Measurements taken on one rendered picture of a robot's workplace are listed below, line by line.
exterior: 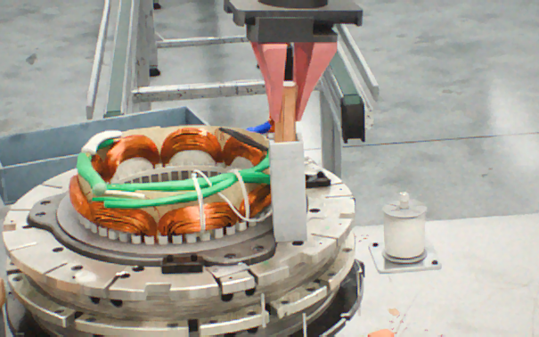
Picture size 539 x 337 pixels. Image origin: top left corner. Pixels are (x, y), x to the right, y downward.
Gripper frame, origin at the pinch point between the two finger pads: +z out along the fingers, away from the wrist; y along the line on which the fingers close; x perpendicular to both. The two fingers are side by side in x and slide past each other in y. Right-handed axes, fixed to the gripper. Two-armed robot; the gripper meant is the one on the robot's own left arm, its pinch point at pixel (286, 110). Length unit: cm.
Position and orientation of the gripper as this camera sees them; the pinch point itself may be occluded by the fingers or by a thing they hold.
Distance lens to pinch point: 100.0
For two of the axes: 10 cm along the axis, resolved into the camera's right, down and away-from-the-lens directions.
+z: -0.5, 9.4, 3.4
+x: -2.1, -3.4, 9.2
